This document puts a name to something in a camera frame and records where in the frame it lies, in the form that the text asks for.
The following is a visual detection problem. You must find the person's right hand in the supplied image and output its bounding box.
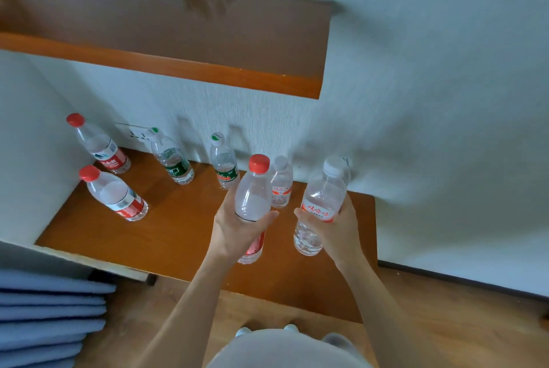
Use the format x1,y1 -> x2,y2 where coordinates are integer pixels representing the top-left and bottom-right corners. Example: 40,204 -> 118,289
294,193 -> 365,273

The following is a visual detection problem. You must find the person's left hand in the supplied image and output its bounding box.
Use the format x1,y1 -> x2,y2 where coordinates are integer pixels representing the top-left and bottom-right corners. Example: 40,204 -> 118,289
207,182 -> 280,263

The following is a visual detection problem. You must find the large white-capped water bottle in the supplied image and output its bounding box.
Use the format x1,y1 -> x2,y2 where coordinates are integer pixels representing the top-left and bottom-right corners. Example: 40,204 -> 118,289
293,157 -> 348,257

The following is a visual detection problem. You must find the red-capped water bottle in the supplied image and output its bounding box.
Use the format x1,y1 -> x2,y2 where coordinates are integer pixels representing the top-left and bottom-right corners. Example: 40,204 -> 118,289
78,165 -> 149,222
66,113 -> 132,175
234,154 -> 273,265

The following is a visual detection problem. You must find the person's right forearm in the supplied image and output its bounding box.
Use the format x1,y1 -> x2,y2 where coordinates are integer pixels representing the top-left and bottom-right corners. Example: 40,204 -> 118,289
337,252 -> 438,368

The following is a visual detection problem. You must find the person's left forearm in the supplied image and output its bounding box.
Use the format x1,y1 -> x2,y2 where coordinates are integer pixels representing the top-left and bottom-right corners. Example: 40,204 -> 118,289
135,250 -> 243,368

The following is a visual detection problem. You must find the small white-capped water bottle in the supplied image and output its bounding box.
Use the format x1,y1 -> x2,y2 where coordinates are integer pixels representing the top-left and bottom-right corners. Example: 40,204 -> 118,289
270,156 -> 294,209

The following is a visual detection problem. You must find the green-label water bottle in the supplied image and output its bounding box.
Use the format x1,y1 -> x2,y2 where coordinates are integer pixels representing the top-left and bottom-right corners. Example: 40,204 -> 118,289
146,127 -> 195,186
209,132 -> 241,191

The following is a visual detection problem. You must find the person's light grey clothing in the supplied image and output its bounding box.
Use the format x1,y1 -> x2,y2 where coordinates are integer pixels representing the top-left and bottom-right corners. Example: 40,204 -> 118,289
206,329 -> 374,368

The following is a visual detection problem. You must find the dark baseboard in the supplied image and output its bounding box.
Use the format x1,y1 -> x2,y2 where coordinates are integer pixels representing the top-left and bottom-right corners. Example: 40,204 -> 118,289
377,260 -> 549,300

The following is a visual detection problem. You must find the blue folded blanket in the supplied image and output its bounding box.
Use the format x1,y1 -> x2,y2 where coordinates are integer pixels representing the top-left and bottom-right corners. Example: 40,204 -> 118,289
0,269 -> 117,368

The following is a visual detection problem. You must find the white wall socket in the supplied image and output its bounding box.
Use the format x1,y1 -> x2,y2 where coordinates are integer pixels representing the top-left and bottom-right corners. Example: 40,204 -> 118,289
115,122 -> 157,144

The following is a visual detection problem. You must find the brown wooden wall shelf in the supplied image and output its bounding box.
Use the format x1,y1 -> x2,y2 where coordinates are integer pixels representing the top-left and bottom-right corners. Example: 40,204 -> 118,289
0,0 -> 335,100

